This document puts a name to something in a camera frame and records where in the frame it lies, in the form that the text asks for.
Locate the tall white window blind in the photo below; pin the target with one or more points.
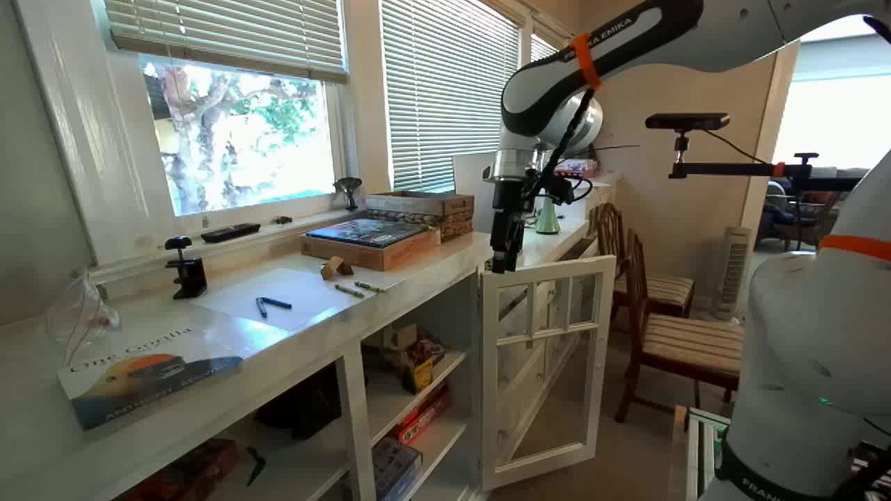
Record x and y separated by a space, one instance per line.
447 91

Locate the small black sill object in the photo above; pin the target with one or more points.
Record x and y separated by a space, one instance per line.
282 220

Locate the wooden crate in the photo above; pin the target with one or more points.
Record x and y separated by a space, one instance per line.
448 215

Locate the yellow red game box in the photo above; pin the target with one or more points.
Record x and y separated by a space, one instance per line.
420 366

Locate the black remote control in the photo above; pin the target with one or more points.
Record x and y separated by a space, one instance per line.
228 231

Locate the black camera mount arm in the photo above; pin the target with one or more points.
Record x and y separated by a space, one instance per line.
725 169

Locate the yellow-green crayon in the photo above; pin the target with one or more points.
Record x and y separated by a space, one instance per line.
371 288

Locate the wooden chair striped seat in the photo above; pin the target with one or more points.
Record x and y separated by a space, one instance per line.
692 342
668 293

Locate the brown shelf item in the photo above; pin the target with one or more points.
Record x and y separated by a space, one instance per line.
190 473

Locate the wide white window blind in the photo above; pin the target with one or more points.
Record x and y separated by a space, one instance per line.
232 36

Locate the white paper sheet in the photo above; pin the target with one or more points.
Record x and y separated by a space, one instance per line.
316 289

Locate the large sunset cover book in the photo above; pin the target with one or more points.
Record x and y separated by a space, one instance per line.
147 380

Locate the green bottle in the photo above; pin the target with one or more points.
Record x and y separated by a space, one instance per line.
547 218

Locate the black stereo camera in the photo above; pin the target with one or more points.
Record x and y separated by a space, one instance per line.
686 121

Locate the clear plastic bag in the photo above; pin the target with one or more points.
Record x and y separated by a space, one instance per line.
78 316

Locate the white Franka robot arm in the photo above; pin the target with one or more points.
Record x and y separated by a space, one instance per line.
815 350

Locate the dark bag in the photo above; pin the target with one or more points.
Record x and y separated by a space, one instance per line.
300 406

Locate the black clamp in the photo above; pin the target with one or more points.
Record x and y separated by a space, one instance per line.
190 277

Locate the small pale cardboard box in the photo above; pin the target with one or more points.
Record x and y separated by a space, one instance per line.
399 335

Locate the orange cardboard game box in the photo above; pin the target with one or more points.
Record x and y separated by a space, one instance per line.
371 257

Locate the blue box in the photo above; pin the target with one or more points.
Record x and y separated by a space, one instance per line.
392 469

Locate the small black tool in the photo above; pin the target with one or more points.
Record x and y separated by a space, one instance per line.
254 462

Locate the white paned cabinet door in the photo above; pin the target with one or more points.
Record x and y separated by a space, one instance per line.
491 389

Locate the dark colourful cover book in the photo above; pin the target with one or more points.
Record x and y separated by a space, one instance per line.
366 231

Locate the white tower heater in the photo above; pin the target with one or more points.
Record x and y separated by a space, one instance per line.
729 268

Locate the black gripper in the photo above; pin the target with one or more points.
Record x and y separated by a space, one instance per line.
508 211

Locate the white shelf cabinet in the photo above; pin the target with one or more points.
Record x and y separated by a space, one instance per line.
356 417

